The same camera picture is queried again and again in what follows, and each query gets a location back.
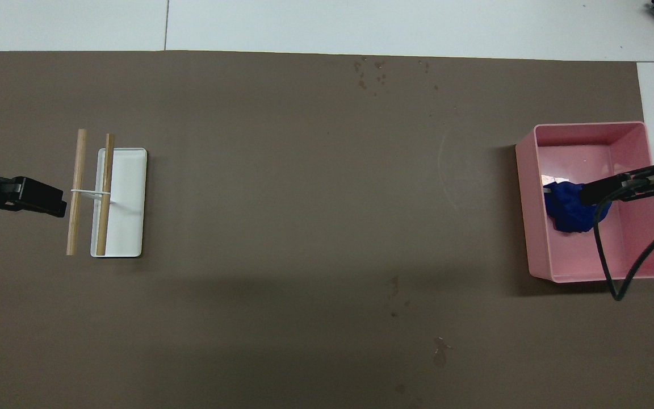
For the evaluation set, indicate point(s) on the blue towel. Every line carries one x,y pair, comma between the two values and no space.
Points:
565,213

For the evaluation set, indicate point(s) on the white towel rack wooden rods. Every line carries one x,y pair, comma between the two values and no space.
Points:
128,227

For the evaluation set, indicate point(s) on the pink plastic bin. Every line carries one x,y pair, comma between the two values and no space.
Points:
577,255

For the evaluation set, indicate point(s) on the brown table mat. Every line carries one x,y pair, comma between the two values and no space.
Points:
304,227

